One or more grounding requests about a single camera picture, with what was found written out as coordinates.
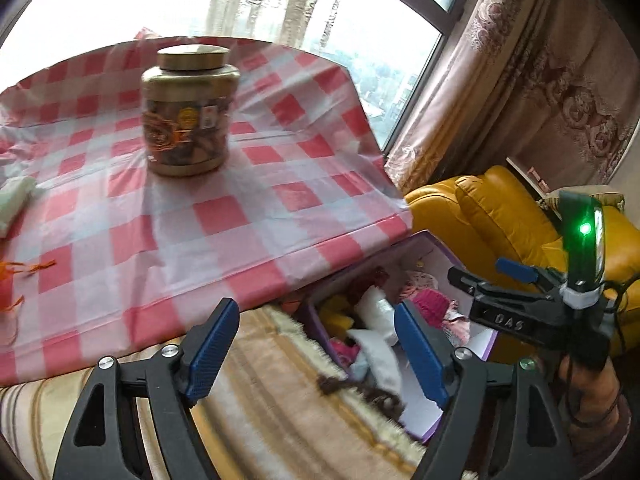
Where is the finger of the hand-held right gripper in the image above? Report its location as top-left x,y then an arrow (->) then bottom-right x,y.
447,265 -> 502,298
495,257 -> 569,289

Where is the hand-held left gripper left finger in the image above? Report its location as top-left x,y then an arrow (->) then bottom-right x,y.
52,297 -> 241,480

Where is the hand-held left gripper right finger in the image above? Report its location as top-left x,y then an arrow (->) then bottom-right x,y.
393,300 -> 576,480

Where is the purple storage box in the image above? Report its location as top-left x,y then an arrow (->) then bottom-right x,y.
280,230 -> 501,443

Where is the grey white knit hat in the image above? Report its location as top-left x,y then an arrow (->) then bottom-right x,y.
346,329 -> 403,396

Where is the dark magenta knit hat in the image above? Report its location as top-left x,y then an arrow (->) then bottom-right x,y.
409,289 -> 452,328

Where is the white soft cloth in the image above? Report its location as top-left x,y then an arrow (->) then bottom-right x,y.
356,285 -> 401,343

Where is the dark brown knit scarf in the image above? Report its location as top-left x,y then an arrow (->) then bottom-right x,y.
317,374 -> 406,413

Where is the pink floral pouch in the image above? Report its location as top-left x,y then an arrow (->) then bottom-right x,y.
327,339 -> 362,367

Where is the orange yellow soft pouch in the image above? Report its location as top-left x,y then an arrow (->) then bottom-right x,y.
320,296 -> 362,343

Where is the person's right forearm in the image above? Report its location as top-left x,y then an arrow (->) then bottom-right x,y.
572,412 -> 628,480

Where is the pale green soft pack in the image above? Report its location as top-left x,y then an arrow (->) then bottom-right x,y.
0,175 -> 37,238

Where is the person's right hand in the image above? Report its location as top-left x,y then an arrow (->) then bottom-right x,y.
557,349 -> 623,428

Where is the yellow leather armchair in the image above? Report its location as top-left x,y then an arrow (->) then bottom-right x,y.
404,165 -> 640,361

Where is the striped beige sofa cushion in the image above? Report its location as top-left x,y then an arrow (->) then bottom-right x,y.
0,305 -> 431,480

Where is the patterned cushion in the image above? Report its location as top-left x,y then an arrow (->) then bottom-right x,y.
537,185 -> 628,221

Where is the pink white checkered tablecloth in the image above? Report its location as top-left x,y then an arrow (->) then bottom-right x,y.
0,35 -> 413,386

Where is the patterned pink curtain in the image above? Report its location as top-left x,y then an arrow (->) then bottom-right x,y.
385,0 -> 640,196

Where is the gold lidded jar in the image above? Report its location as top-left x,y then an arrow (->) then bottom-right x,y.
141,44 -> 240,177

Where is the sheer white curtain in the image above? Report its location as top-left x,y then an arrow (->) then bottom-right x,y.
205,0 -> 361,56

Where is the black cable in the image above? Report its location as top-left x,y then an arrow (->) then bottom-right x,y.
600,275 -> 633,356

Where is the orange tassel cord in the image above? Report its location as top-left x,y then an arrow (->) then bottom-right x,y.
0,259 -> 57,346

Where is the dark window frame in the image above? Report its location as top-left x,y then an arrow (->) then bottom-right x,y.
350,0 -> 496,151

